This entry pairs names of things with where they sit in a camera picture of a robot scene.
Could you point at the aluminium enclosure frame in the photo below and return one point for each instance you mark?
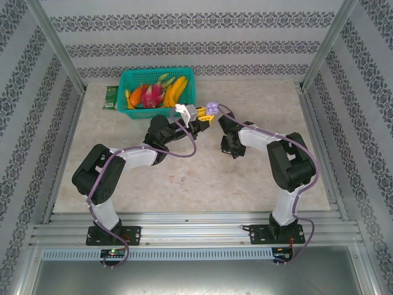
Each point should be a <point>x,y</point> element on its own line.
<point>190,221</point>

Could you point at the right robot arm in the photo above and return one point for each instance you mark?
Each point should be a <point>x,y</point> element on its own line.
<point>291,163</point>

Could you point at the green snack packet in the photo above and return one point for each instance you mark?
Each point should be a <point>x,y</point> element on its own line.
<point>111,98</point>

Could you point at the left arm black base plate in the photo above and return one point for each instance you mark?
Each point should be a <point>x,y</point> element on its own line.
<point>132,235</point>

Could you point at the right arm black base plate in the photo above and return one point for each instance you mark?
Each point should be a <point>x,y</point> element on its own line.
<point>259,235</point>

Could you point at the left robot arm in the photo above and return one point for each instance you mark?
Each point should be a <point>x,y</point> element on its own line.
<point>138,156</point>

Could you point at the pink dragon fruit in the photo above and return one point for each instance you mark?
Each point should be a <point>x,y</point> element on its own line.
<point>150,96</point>

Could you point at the yellow banana bunch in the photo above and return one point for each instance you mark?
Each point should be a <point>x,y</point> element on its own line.
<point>176,89</point>

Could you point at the small yellow fruit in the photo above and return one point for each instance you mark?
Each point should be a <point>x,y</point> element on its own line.
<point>127,98</point>

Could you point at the orange mango fruit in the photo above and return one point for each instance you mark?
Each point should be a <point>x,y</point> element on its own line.
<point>135,96</point>

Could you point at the teal perforated plastic basket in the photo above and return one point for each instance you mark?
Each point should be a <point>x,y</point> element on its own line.
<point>141,113</point>

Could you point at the grey metal sheet panel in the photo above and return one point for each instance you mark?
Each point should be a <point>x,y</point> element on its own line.
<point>196,276</point>

